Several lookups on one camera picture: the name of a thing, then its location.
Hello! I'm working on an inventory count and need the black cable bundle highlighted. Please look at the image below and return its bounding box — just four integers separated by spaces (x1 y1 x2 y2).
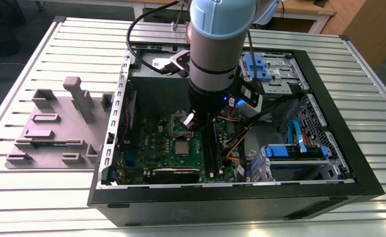
243 95 304 130

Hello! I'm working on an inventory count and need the black RAM slot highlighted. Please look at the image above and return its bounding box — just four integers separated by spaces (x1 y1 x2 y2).
204 130 212 175
212 118 222 175
208 130 218 175

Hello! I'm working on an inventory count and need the short blue expansion slot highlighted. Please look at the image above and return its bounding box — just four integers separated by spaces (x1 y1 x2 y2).
124 152 138 166

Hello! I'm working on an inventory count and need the multicoloured power wire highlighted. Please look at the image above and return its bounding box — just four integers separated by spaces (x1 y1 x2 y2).
303 130 320 149

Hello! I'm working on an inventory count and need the silver CPU chip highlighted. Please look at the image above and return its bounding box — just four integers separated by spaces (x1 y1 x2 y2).
174 142 191 155

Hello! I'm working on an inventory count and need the grey plastic parts rack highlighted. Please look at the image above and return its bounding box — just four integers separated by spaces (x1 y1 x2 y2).
4 76 116 170

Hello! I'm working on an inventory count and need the blue plastic drive bracket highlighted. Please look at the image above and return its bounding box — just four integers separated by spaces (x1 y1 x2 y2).
242 53 275 81

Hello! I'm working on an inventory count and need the green motherboard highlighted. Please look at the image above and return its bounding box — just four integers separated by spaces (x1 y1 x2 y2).
118 108 246 185

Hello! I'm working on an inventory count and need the metal socket cover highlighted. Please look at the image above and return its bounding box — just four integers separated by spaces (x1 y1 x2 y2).
170 113 194 138

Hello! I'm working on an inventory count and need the white wire bundle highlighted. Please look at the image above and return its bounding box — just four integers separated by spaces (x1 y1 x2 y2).
216 115 246 122

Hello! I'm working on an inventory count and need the black PC case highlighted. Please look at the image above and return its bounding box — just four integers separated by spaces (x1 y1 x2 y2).
87 40 386 227

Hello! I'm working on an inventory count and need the grey power supply unit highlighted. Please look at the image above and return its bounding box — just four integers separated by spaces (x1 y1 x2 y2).
131 52 194 119

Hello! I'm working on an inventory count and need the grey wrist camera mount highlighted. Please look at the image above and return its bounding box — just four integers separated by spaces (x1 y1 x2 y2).
168 50 191 76

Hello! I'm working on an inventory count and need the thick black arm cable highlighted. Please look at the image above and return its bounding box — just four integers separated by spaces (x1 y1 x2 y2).
127 0 180 75

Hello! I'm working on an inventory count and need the wooden desk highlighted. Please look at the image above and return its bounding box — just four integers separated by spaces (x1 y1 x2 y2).
276 0 336 34

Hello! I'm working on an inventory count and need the hard disk in blue carrier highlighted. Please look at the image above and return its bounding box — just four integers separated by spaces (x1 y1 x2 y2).
262 144 331 161

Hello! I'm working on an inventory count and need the white desk frame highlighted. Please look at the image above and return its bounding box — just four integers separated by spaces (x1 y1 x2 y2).
32 0 190 23

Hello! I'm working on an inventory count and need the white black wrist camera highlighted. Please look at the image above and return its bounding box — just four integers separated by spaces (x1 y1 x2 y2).
238 85 264 116

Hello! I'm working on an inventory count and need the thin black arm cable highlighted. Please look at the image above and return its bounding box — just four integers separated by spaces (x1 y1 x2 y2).
247 29 256 80

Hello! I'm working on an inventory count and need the blue wire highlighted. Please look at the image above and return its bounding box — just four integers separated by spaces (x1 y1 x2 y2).
287 119 308 153

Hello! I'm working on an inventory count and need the orange wire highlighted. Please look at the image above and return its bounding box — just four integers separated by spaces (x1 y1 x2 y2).
224 132 248 161

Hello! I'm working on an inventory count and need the grey metal disk bay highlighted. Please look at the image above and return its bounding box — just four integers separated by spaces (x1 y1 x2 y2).
235 51 311 106
247 158 350 182

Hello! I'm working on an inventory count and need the wooden cabinet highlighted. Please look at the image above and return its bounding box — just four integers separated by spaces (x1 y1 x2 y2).
320 0 386 67

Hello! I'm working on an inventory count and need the black graphics card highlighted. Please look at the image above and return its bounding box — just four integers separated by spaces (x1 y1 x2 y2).
142 167 200 184

